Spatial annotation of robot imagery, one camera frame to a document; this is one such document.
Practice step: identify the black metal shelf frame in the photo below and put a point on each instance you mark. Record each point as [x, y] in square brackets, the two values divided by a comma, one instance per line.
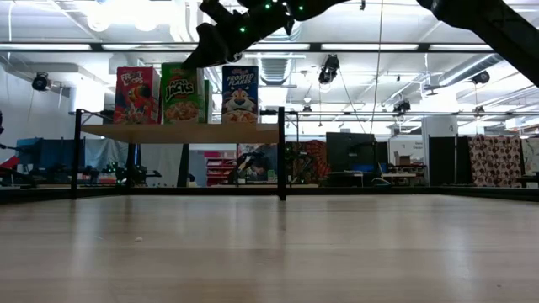
[281, 168]

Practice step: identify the black ceiling spotlight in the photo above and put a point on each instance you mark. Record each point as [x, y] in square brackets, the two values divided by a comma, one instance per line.
[402, 106]
[480, 77]
[328, 67]
[40, 81]

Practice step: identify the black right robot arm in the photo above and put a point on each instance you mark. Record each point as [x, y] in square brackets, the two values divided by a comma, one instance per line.
[497, 25]

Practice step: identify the blue Frosted Flakes cereal box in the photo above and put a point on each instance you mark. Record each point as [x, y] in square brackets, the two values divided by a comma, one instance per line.
[240, 97]

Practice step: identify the black partition panel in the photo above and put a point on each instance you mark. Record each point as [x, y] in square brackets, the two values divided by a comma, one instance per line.
[442, 160]

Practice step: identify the brown white patterned curtain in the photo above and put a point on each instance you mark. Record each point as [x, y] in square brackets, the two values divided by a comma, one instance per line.
[494, 160]

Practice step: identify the red Froot Loops cereal box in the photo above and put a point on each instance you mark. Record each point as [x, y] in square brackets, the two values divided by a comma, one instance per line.
[137, 97]

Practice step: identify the orange patterned panel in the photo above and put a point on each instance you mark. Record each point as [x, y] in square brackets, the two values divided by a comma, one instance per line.
[311, 162]

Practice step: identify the black background robot arm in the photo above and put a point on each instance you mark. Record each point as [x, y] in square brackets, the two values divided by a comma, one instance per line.
[135, 174]

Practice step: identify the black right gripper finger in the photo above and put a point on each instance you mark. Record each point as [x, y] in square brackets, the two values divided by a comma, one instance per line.
[200, 62]

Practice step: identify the brown cardboard box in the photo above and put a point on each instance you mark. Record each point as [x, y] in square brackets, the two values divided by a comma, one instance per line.
[403, 159]

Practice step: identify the blue partition screen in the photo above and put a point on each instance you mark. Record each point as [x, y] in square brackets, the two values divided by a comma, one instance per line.
[50, 153]

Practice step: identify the black monitor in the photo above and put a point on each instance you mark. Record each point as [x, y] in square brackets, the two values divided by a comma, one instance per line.
[349, 151]

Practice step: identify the red shelving unit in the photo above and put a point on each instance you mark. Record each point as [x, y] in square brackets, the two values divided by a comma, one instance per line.
[219, 168]

